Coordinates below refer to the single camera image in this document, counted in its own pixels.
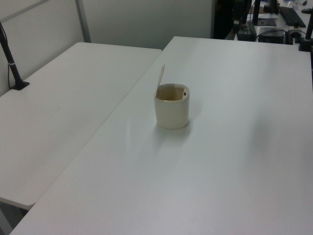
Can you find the cream ceramic cup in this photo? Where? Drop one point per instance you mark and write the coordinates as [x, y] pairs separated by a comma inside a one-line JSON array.
[[172, 112]]

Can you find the dark green box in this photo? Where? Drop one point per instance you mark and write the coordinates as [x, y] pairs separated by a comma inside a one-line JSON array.
[[247, 33]]

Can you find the black upright column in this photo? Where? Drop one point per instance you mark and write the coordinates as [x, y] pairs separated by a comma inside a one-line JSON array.
[[238, 12]]

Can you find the black electronics box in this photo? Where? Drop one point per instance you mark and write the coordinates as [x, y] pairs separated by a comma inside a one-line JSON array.
[[271, 35]]

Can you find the black monitor stand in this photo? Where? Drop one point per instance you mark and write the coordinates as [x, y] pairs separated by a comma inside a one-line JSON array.
[[256, 14]]

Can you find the black clamped stand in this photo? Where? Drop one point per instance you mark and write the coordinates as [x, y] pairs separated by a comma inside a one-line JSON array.
[[306, 41]]

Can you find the black keyboard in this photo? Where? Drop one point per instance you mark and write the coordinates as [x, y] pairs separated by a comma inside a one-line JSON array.
[[292, 16]]

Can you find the black computer mouse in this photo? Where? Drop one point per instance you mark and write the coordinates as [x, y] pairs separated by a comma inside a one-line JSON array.
[[306, 10]]

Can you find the grey metal partition post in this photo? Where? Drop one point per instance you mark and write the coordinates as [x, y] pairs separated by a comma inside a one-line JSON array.
[[83, 22]]

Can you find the black clamped camera pole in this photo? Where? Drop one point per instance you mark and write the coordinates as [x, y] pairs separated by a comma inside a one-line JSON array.
[[12, 66]]

